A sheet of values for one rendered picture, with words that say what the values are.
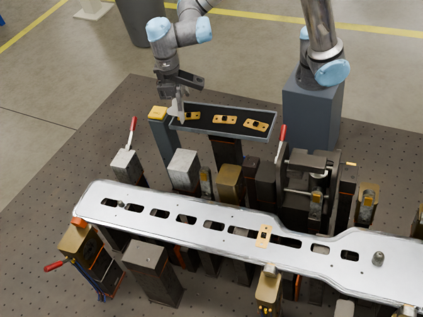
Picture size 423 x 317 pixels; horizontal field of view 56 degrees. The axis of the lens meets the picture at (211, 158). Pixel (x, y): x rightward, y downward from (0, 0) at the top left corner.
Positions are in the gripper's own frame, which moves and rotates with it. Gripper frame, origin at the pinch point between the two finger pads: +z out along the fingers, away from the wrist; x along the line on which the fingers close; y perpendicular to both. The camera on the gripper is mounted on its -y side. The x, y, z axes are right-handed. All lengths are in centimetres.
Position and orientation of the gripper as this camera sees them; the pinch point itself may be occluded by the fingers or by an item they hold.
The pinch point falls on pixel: (187, 109)
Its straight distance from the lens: 146.7
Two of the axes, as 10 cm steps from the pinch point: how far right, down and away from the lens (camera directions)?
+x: -0.8, 7.6, -6.5
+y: -9.8, 0.4, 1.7
